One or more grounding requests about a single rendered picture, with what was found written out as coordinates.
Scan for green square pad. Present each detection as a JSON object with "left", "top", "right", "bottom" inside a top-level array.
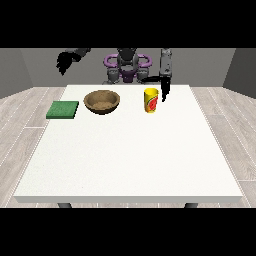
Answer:
[{"left": 45, "top": 100, "right": 80, "bottom": 120}]

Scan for yellow cup with melon print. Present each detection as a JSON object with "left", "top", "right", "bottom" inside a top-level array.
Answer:
[{"left": 143, "top": 87, "right": 160, "bottom": 114}]

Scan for grey robot trunk purple rings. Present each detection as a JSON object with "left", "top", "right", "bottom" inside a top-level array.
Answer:
[{"left": 102, "top": 48, "right": 154, "bottom": 86}]

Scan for brown wooden bowl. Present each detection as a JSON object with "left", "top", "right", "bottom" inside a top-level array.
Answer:
[{"left": 83, "top": 89, "right": 121, "bottom": 116}]

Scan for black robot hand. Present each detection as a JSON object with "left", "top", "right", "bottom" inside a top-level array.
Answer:
[
  {"left": 140, "top": 75, "right": 172, "bottom": 103},
  {"left": 55, "top": 50, "right": 75, "bottom": 77}
]

